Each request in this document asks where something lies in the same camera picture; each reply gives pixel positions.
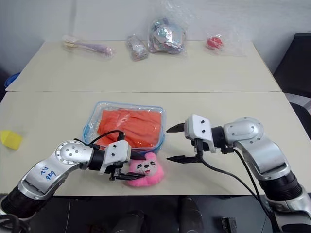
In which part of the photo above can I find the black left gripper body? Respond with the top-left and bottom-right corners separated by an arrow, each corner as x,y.
108,160 -> 131,182

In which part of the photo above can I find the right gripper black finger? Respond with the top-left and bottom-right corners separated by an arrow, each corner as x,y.
166,123 -> 187,133
166,154 -> 203,164

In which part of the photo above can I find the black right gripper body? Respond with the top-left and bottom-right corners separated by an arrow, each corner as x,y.
191,137 -> 210,159

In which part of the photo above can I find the pink plush toy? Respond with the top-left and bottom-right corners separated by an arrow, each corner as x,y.
125,152 -> 166,188

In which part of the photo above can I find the orange cloth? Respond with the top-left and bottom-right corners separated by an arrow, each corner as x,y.
97,108 -> 163,149

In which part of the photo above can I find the clear blue-trimmed plastic pouch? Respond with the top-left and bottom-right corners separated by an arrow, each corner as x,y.
81,101 -> 169,155

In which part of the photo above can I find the small black box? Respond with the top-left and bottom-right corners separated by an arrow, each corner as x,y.
221,217 -> 238,233

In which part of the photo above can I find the small holographic packet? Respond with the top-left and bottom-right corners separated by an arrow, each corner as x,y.
126,33 -> 150,62

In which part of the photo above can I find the clear bag of holographic packets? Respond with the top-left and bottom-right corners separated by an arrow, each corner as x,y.
146,0 -> 203,59

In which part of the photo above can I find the red round item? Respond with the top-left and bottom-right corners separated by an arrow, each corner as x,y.
206,34 -> 223,50

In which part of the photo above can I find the clear crinkled plastic bag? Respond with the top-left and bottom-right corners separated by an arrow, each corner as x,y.
202,23 -> 249,58

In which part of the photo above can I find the grey chair seat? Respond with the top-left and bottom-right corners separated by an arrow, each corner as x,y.
282,92 -> 311,143

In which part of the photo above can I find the yellow block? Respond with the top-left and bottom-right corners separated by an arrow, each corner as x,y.
0,130 -> 24,150

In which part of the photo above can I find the purple brush in clear bag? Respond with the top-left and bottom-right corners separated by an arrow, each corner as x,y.
61,34 -> 116,57

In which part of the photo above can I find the black chair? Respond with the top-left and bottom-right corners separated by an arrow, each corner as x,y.
273,32 -> 311,98

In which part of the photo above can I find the blue round object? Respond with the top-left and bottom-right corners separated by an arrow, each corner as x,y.
4,72 -> 22,87

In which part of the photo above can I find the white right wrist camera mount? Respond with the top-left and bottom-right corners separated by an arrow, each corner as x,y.
184,114 -> 219,154

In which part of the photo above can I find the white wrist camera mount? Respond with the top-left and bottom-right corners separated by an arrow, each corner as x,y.
98,140 -> 132,176
184,114 -> 219,154

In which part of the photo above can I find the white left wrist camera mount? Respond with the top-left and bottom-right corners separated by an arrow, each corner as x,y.
98,140 -> 132,176

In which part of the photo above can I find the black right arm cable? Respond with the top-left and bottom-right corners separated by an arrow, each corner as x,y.
196,143 -> 262,198
225,147 -> 282,233

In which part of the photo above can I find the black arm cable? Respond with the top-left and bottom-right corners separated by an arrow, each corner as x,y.
74,130 -> 126,149
196,143 -> 262,198
225,147 -> 282,233

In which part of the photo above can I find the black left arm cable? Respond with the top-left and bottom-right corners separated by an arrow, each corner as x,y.
74,130 -> 126,149

